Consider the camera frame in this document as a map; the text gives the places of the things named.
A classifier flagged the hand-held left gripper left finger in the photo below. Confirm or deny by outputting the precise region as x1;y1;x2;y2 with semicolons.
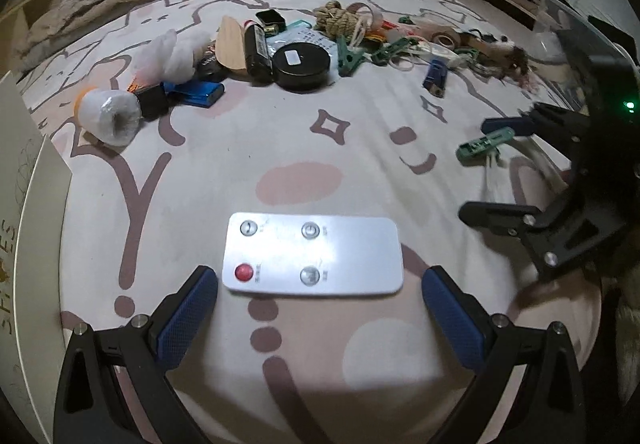
52;267;219;444

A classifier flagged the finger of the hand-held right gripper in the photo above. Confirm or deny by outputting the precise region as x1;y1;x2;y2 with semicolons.
481;102;593;162
458;201;558;249

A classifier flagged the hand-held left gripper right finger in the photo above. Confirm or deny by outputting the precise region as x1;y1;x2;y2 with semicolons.
421;266;586;444

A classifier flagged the green plastic clip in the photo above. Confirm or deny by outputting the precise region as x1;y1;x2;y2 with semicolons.
456;129;515;165

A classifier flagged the clear plastic bin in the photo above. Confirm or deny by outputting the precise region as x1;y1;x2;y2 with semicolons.
532;0;631;84

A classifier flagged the white remote control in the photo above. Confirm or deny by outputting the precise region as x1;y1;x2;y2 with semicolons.
222;212;405;297

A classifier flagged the white cardboard box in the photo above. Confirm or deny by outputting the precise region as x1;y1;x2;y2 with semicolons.
0;74;71;430

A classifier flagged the person's right forearm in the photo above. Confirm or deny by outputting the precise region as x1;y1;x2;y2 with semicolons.
597;269;640;425

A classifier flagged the blue lighter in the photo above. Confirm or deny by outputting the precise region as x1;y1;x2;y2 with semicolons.
422;60;447;97

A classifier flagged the black case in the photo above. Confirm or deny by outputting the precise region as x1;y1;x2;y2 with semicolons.
589;15;640;69

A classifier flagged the dark green clothespin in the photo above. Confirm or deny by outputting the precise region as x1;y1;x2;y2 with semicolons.
336;36;366;77

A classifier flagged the clear tape roll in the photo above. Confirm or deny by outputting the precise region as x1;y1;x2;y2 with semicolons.
347;2;383;29

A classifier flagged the bunny printed bedsheet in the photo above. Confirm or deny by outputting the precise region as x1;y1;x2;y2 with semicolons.
10;0;616;444

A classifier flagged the black round tin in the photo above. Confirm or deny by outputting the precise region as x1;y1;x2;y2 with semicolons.
274;42;335;92

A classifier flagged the clear blister pack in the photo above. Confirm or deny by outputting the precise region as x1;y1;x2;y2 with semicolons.
270;21;341;59

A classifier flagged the film roll with orange cap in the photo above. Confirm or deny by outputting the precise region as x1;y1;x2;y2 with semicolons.
76;88;142;147

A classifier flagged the small black cube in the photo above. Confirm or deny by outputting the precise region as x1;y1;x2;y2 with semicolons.
137;86;171;119

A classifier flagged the flat blue case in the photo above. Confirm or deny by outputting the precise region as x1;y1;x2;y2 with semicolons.
162;80;224;108

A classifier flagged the small black open box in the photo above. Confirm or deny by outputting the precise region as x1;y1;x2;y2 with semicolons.
256;10;287;32

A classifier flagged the black cylindrical battery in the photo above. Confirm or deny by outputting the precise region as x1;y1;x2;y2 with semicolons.
244;24;273;84

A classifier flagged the white crumpled plastic bag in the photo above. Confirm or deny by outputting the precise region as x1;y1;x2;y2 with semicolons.
137;28;211;84

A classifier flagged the oval wooden board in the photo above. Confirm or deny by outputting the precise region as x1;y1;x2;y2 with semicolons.
215;16;249;74

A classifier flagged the beige rope bundle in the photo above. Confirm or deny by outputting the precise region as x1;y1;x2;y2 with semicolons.
314;1;371;44

